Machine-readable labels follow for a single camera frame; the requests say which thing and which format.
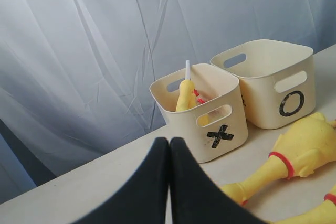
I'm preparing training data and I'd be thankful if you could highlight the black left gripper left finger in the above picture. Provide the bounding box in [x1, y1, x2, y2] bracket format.
[74, 137, 170, 223]

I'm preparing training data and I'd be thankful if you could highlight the cream bin marked X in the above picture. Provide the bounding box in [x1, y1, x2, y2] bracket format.
[150, 63, 248, 163]

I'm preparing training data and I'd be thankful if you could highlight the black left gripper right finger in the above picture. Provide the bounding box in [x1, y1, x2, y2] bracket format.
[170, 137, 264, 223]

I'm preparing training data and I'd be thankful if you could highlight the whole rubber chicken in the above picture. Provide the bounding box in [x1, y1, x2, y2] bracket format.
[220, 112, 335, 205]
[266, 185, 335, 224]

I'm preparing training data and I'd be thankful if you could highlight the broken chicken head half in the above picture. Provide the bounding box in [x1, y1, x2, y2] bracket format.
[176, 60, 196, 112]

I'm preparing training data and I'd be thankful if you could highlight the cream bin marked O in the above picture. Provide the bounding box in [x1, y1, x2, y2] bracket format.
[210, 39, 316, 130]

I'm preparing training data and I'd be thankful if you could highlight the blue backdrop cloth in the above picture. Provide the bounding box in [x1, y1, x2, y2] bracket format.
[1, 0, 335, 202]

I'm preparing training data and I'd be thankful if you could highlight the broken chicken body half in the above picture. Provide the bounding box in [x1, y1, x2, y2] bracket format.
[193, 89, 232, 127]

